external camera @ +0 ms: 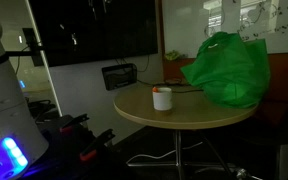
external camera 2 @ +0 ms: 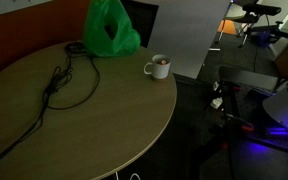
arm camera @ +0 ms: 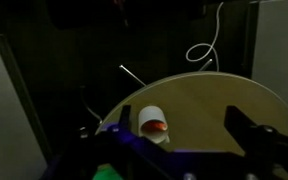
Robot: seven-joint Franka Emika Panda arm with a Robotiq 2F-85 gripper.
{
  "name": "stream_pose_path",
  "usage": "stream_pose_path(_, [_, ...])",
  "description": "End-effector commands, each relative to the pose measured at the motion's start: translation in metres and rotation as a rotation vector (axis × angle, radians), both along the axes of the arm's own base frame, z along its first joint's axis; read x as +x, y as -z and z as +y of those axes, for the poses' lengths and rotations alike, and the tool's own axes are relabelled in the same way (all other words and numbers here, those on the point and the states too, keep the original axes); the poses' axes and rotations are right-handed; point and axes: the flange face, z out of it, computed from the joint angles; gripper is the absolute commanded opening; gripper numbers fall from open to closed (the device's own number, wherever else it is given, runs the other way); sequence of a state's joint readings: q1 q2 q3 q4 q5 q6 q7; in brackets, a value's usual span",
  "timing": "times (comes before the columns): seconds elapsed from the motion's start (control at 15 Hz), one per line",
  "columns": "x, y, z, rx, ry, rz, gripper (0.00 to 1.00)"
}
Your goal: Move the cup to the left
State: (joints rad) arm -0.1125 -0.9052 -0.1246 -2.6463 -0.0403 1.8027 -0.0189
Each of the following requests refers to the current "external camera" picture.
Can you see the white ceramic mug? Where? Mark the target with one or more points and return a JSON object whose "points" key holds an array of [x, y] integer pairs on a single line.
{"points": [[162, 100]]}

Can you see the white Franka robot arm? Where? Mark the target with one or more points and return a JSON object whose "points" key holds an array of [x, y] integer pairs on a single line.
{"points": [[7, 110]]}

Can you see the small orange object in mug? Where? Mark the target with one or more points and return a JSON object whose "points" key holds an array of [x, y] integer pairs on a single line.
{"points": [[155, 89]]}

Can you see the small black box device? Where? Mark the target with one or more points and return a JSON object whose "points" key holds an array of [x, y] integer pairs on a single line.
{"points": [[119, 77]]}

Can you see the yellow green small object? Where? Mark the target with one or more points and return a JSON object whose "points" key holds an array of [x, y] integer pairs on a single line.
{"points": [[174, 55]]}

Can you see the metal table leg base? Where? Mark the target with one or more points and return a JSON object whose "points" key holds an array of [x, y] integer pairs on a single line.
{"points": [[178, 150]]}

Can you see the black clamp with orange tips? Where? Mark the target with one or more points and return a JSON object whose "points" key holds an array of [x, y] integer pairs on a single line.
{"points": [[95, 146], [72, 122]]}

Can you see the whiteboard with writing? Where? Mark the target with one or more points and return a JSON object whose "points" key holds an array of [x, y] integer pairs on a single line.
{"points": [[190, 23]]}

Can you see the green plastic bag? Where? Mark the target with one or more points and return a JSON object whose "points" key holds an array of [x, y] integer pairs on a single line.
{"points": [[227, 73]]}

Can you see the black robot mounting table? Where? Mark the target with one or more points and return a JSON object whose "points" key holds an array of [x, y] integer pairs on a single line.
{"points": [[67, 156]]}

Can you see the orange booth bench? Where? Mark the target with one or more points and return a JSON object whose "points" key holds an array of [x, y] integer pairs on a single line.
{"points": [[284, 80]]}

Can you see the black wall television screen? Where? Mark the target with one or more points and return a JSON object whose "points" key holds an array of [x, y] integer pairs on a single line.
{"points": [[97, 30]]}

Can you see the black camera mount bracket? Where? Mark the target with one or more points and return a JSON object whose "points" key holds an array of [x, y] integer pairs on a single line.
{"points": [[34, 50]]}

